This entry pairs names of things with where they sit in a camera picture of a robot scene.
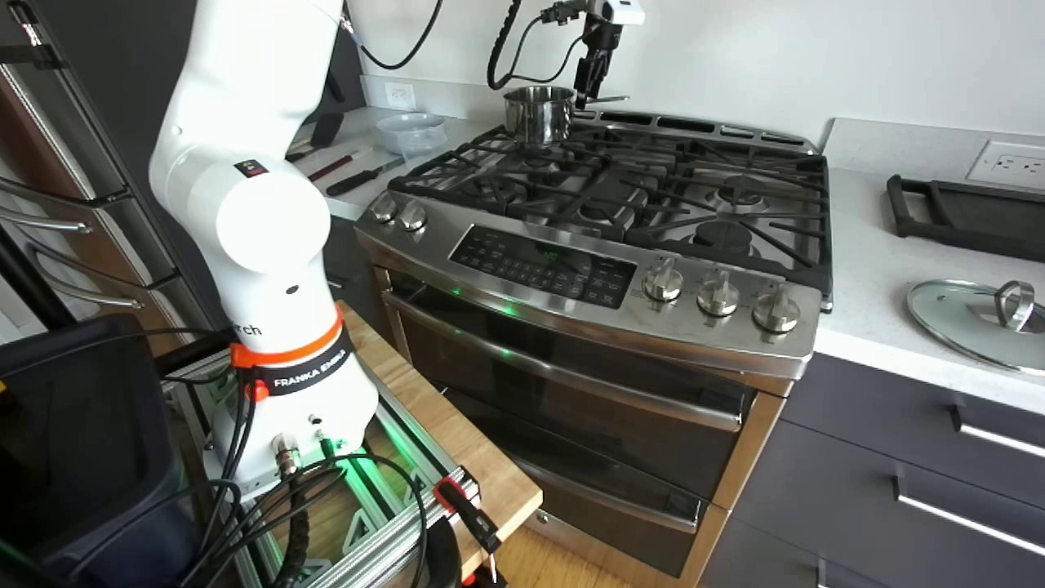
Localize red and black clamp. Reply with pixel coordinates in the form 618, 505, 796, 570
432, 467, 514, 588

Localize deep dark grey drawer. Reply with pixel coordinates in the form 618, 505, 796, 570
699, 419, 1045, 588

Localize wooden board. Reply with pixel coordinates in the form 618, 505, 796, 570
331, 301, 544, 582

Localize silver pot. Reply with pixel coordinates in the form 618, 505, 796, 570
499, 80, 580, 153

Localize short oven drawer handle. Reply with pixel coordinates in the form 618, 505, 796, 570
507, 453, 709, 537

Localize shallow dark grey drawer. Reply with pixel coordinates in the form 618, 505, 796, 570
782, 351, 1045, 516

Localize black bin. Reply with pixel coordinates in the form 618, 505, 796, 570
0, 313, 210, 588

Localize black base cable bundle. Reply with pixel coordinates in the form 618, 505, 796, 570
178, 372, 433, 588

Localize long silver drawer handle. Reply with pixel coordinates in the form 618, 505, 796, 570
891, 467, 1045, 560

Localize black stove grate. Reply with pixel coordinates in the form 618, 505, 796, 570
390, 104, 837, 301

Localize short silver drawer handle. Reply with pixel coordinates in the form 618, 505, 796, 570
949, 399, 1045, 464

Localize long oven door handle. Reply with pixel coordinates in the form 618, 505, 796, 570
384, 289, 757, 436

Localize red handled knife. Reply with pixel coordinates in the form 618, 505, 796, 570
298, 150, 361, 190

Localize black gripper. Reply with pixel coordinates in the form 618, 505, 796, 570
572, 9, 629, 106

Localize black oven control panel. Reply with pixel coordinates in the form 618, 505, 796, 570
447, 222, 639, 309

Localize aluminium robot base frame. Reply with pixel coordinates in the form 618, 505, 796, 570
159, 345, 472, 588

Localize white double wall outlet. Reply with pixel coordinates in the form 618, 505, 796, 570
964, 137, 1045, 193

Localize wooden drawer unit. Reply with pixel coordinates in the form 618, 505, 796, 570
0, 0, 239, 363

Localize glass pot lid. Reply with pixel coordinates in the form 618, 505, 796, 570
903, 274, 1045, 380

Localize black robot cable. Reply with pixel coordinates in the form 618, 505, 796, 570
344, 0, 590, 92

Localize stainless steel gas range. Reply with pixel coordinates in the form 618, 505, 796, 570
352, 100, 839, 582

